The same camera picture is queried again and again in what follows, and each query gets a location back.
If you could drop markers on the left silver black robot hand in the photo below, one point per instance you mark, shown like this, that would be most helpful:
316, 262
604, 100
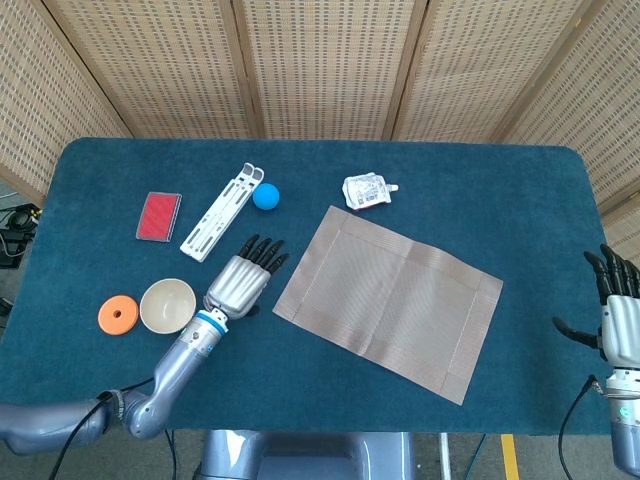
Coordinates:
237, 287

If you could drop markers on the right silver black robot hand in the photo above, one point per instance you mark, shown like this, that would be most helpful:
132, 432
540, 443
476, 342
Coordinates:
622, 330

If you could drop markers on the beige bowl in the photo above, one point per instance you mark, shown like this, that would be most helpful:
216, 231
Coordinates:
165, 307

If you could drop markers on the brown woven placemat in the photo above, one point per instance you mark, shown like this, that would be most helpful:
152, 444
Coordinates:
390, 300

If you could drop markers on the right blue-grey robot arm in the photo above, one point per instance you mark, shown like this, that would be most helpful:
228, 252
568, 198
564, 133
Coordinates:
625, 430

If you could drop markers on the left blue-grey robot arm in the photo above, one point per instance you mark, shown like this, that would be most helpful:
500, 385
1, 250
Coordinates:
175, 365

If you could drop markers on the white folding stand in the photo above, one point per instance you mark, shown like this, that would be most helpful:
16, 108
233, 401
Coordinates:
224, 212

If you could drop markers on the blue ball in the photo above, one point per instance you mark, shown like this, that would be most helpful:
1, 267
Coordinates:
266, 196

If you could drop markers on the red card in clear case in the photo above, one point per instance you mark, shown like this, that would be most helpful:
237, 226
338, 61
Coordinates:
157, 217

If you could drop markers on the orange disc with hole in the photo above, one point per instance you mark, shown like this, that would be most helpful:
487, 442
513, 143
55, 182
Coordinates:
107, 322

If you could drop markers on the blue felt table cover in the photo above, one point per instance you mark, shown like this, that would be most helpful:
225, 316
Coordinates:
525, 225

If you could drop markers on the crumpled white spout pouch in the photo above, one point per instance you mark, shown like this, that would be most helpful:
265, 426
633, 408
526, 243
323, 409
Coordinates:
365, 192

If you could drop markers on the blue-grey robot torso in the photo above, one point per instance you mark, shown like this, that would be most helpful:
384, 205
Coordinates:
300, 460

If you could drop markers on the woven bamboo screen panel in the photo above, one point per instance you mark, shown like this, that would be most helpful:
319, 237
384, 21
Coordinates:
165, 75
615, 125
325, 75
490, 75
30, 100

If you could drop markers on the white table leg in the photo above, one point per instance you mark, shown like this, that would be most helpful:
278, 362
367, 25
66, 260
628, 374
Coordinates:
445, 457

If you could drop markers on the black floor equipment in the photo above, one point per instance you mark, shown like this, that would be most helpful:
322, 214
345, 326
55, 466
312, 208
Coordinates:
17, 225

